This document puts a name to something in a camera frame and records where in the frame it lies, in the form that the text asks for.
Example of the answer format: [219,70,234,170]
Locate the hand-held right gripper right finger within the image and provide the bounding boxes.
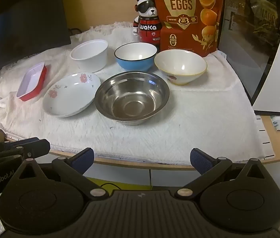
[176,148,267,199]

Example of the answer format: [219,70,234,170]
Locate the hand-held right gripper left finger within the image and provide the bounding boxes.
[18,148,108,199]

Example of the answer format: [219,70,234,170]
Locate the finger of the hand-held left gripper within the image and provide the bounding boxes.
[0,137,42,155]
[0,139,51,169]

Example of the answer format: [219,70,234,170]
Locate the white floral plate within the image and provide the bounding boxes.
[42,72,101,118]

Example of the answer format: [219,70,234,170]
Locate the red rectangular dish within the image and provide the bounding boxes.
[16,62,48,102]

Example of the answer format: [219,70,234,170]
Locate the stainless steel bowl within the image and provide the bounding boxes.
[95,71,171,126]

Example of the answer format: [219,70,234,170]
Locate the white bowl with yellow rim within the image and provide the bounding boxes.
[154,50,208,86]

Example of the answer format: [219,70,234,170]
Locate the white plastic bowl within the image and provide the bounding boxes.
[70,40,109,72]

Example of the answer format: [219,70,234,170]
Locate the blue enamel bowl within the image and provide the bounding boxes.
[114,42,158,71]

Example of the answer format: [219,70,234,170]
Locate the white fluffy towel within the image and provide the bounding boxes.
[0,21,276,166]

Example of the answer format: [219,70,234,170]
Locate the white microwave oven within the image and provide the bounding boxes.
[217,0,280,116]

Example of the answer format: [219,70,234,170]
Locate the dark computer monitor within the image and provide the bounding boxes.
[0,0,71,73]

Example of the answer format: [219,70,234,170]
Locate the panda figurine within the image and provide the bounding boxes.
[133,0,161,47]

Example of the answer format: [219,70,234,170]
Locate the orange snack bag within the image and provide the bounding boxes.
[151,0,224,57]

